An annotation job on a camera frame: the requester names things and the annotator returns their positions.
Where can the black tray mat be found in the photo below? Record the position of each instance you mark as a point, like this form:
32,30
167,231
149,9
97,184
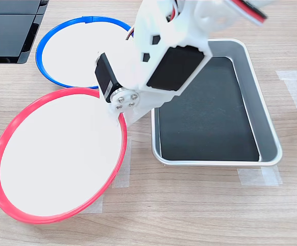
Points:
207,128

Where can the blue-rimmed white plate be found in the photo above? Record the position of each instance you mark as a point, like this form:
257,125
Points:
76,51

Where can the wide translucent tape strip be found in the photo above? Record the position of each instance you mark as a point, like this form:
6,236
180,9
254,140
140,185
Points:
97,207

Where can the large translucent tape strip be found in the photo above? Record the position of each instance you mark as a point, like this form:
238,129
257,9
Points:
292,87

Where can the translucent tape strip by tray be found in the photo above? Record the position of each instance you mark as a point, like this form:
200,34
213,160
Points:
258,176

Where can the black glossy device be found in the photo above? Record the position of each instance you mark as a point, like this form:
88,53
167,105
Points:
5,30

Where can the long translucent tape strip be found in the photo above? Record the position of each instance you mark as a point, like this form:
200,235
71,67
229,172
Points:
124,174

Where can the steel tray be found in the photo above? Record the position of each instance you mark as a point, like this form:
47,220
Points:
266,128

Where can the red-rimmed white plate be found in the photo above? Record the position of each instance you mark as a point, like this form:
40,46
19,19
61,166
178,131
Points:
59,159

